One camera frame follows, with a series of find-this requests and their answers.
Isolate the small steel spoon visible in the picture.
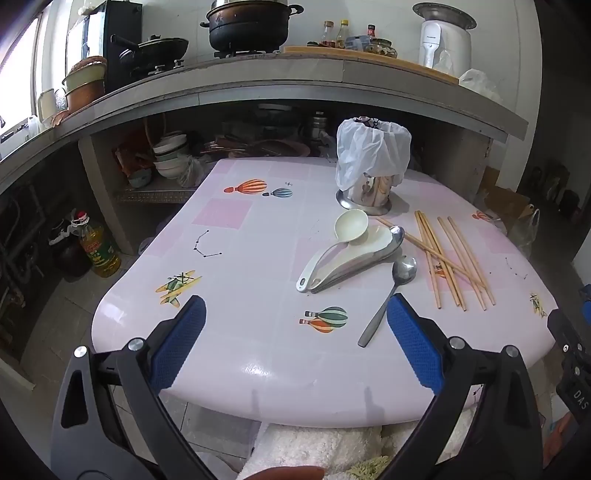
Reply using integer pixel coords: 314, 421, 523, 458
358, 255, 417, 348

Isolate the large steel spoon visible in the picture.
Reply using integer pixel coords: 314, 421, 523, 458
298, 224, 406, 293

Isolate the white ceramic soup spoon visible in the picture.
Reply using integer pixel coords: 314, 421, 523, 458
317, 225, 393, 277

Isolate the cream plastic ladle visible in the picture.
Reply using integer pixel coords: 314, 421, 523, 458
295, 209, 369, 293

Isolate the person's left hand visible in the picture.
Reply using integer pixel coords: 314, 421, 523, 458
246, 466, 325, 480

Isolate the crossing wooden chopstick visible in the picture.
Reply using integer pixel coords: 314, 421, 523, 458
404, 233, 485, 289

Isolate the cooking oil bottle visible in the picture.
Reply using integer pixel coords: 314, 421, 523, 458
72, 210, 121, 278

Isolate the steel utensil holder cup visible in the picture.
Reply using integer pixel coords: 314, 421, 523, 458
335, 173, 394, 216

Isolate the cardboard box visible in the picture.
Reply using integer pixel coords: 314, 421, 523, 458
474, 166, 535, 233

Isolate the stack of bowls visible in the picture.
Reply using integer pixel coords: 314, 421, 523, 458
152, 131, 188, 180

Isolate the white plastic bag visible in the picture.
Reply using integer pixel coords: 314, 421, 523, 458
335, 117, 412, 191

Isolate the brown enamel pot stack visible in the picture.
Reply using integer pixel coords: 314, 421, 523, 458
62, 56, 107, 113

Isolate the black wok pan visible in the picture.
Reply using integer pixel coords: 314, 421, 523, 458
109, 34, 188, 69

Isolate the white rice cooker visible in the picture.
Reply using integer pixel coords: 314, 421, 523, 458
413, 2, 477, 78

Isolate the yellow cap sauce bottle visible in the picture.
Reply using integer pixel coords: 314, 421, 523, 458
335, 19, 349, 49

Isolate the clear sauce bottle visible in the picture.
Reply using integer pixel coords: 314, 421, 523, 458
321, 20, 334, 47

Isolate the large black stock pot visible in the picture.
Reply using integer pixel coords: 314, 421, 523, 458
199, 1, 304, 56

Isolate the black appliance box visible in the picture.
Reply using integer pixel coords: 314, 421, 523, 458
102, 0, 143, 93

